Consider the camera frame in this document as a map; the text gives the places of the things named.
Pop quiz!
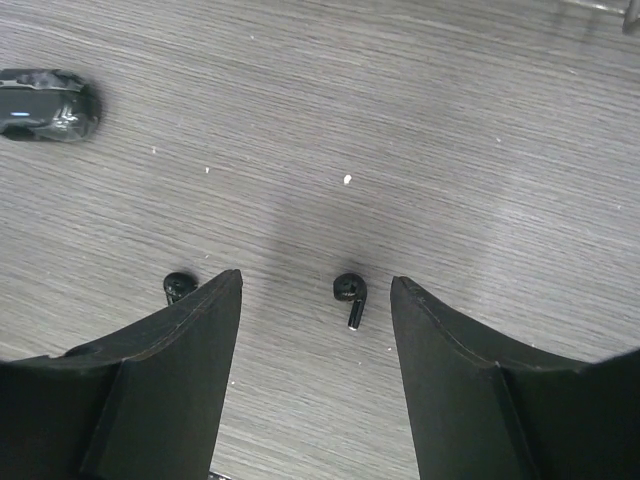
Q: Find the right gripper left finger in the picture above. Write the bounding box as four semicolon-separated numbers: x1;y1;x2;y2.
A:
1;269;243;480

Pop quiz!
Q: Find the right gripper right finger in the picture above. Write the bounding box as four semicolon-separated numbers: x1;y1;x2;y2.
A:
390;277;639;480

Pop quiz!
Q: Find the black stem earbud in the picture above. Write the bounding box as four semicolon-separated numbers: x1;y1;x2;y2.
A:
333;272;368;331
163;271;198;305

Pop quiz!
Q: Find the black oblong charging case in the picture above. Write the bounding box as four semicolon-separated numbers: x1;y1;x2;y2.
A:
1;68;102;143

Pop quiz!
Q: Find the grey wire dish rack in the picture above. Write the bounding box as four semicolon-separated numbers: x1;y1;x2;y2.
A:
565;0;639;35

